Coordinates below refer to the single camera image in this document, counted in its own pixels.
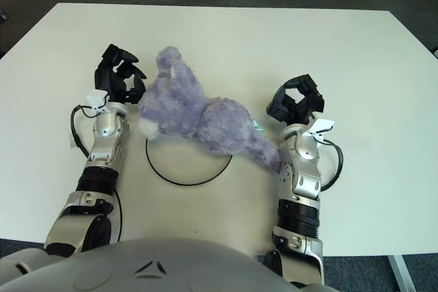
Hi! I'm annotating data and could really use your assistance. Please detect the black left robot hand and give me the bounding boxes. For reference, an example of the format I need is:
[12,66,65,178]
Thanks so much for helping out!
[85,43,149,111]

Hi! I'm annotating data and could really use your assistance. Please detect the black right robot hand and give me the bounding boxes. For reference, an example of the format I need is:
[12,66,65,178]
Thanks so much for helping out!
[265,73,335,146]

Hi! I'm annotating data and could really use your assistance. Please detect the purple plush doll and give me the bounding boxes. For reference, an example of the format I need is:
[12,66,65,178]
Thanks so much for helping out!
[136,45,283,174]

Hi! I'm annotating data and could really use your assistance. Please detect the white plate with black rim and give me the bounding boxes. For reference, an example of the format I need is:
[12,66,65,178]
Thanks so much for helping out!
[145,134,235,187]

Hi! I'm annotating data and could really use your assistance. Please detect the grey robot torso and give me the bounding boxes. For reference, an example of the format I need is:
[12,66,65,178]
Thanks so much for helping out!
[0,237,302,292]

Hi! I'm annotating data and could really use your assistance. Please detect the white table leg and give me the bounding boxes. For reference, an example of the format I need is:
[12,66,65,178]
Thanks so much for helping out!
[386,254,413,292]

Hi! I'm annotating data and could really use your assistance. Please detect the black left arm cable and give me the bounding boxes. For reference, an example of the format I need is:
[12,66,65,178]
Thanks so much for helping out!
[70,103,124,243]

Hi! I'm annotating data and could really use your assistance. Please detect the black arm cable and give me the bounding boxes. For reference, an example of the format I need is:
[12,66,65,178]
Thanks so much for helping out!
[70,103,124,243]
[316,137,344,192]

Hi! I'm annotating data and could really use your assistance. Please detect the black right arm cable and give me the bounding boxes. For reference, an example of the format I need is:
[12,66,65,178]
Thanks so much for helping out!
[316,137,344,192]

